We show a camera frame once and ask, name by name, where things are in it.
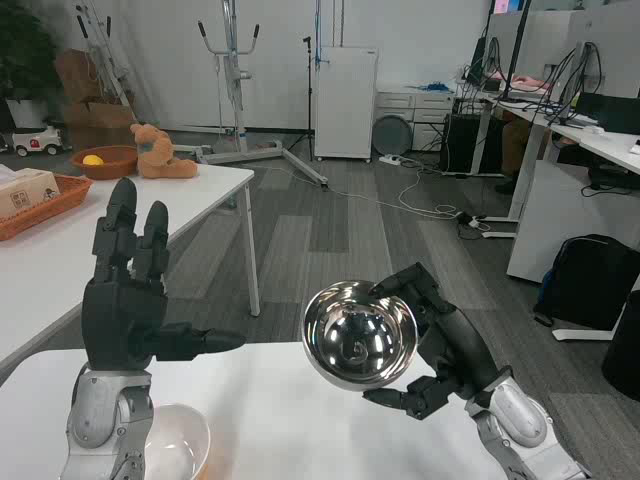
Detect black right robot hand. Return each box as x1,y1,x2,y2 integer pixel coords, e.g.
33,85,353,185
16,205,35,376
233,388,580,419
362,262,513,421

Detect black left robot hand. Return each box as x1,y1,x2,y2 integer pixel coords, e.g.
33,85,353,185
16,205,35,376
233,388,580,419
81,177,247,373

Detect shiny metal bowl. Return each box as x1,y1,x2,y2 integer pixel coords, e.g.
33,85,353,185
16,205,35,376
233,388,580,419
300,281,419,391

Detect white ceramic bowl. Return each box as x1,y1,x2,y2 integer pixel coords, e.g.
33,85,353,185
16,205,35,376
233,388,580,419
141,403,212,480

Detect rectangular orange wicker tray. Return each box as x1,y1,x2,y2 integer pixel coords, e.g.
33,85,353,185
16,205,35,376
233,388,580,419
0,174,95,242

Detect black backpack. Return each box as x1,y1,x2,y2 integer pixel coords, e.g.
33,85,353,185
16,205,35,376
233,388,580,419
532,233,640,332

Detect white side table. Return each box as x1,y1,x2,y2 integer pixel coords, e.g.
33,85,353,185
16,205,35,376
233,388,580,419
0,160,262,374

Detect cardboard tissue box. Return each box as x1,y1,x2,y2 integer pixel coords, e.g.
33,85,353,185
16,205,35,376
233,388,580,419
0,167,61,219

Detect brown teddy bear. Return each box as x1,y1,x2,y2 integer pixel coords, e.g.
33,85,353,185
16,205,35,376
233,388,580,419
130,122,200,180

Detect white toy car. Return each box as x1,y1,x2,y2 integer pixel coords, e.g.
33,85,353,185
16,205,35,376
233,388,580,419
10,124,67,159

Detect black computer tower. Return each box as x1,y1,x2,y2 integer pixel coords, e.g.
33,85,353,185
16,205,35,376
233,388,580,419
439,112,506,174

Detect seated person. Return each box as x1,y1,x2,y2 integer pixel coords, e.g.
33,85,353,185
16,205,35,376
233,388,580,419
493,73,546,196

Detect white office desk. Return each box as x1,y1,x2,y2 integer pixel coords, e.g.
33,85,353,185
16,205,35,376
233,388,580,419
452,82,640,286

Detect round grey metal tray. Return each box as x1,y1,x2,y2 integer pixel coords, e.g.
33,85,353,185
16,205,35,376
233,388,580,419
372,114,414,157

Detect brown cardboard boxes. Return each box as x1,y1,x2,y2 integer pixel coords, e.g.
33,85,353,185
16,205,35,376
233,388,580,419
53,48,141,151

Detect white drawer unit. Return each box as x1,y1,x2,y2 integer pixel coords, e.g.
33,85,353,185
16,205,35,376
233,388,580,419
373,88,457,152

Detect grey metal lift stand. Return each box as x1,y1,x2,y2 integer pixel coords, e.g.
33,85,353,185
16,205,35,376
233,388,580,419
172,0,331,192

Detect white cabinet on wheels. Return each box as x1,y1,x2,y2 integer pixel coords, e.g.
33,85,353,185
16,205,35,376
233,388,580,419
314,46,379,163

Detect aluminium ladder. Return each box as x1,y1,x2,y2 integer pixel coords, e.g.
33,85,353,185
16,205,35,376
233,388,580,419
74,0,142,126

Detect black monitor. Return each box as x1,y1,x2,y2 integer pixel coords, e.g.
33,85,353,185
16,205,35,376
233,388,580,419
573,91,640,136

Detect black microphone tripod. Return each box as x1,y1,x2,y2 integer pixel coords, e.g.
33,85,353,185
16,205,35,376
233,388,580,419
283,35,318,161

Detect green potted plant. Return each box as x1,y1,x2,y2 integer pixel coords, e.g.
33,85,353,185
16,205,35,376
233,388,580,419
0,0,64,129

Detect grey desk partition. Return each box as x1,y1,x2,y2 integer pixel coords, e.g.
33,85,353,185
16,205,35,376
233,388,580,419
483,4,640,101

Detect white floor cable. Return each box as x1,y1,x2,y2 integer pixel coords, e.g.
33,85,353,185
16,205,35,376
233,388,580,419
327,160,464,220

